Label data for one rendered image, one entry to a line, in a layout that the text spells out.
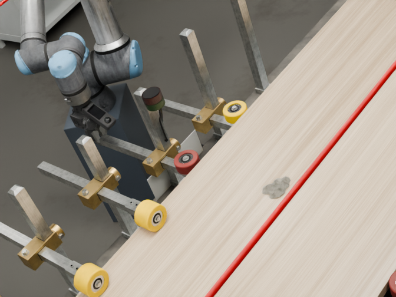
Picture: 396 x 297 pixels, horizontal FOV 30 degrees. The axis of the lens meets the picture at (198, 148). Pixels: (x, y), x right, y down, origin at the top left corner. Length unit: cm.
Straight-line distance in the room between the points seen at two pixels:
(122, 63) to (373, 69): 106
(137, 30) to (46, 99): 75
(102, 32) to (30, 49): 48
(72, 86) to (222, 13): 237
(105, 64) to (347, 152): 122
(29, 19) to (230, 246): 112
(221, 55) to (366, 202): 243
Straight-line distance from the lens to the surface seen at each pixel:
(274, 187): 208
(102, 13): 293
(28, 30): 261
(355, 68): 244
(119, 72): 301
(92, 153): 217
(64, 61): 240
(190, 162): 226
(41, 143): 423
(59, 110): 441
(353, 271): 187
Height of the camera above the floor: 237
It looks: 40 degrees down
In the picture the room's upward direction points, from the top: 21 degrees counter-clockwise
